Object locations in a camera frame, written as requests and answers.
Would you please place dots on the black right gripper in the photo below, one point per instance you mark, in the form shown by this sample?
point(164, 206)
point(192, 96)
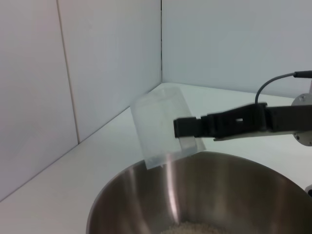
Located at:
point(290, 118)

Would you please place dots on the stainless steel mixing bowl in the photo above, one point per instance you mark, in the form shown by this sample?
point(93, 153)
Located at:
point(219, 190)

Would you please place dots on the clear plastic cup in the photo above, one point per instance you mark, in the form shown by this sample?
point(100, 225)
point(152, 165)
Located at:
point(156, 126)

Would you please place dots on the uncooked white rice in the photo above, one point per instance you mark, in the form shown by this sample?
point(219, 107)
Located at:
point(195, 229)

